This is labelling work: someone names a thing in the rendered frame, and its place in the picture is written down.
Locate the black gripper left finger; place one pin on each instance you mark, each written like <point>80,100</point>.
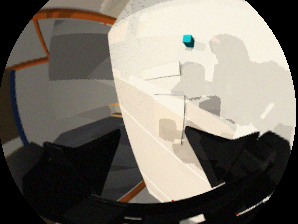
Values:
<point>90,161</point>

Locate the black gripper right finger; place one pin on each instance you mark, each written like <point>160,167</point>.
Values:
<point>216,154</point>

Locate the small teal block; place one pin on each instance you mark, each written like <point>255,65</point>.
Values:
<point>188,41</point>

